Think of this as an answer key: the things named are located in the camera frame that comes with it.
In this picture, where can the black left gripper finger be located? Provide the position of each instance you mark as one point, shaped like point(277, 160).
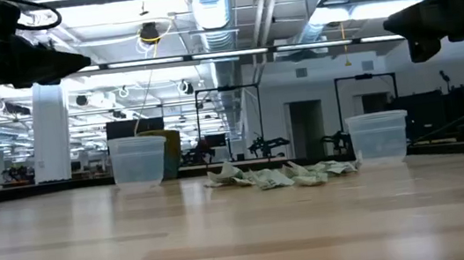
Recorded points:
point(59, 62)
point(37, 83)

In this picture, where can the black stand lamp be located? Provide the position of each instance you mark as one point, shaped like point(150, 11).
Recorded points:
point(444, 76)

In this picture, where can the dark doorway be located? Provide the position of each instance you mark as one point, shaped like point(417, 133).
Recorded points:
point(306, 129)
point(374, 102)

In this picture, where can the black background robot arm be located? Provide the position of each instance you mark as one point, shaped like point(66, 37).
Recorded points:
point(336, 139)
point(199, 152)
point(267, 145)

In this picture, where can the large black monitor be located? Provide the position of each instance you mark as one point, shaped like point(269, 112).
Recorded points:
point(125, 129)

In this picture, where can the grey wall vent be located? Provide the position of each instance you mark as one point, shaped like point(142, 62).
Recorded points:
point(301, 72)
point(367, 65)

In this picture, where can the black ceiling device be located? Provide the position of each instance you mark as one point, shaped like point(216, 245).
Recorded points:
point(149, 31)

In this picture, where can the small black monitor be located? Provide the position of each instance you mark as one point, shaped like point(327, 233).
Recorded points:
point(216, 140)

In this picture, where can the black aluminium table frame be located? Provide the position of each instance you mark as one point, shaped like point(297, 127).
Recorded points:
point(44, 190)

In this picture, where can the green ceramic mug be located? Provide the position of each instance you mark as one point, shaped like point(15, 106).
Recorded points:
point(174, 155)

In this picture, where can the black gantry frame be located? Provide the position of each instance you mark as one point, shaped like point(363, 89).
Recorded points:
point(363, 76)
point(227, 88)

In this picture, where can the clear plastic cup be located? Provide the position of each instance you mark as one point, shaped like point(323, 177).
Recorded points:
point(138, 163)
point(378, 138)

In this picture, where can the long ceiling light bar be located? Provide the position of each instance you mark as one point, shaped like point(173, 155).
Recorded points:
point(148, 62)

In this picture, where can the white building pillar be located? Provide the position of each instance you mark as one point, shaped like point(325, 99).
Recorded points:
point(51, 134)

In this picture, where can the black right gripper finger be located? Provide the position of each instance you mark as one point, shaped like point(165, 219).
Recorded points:
point(418, 18)
point(424, 49)

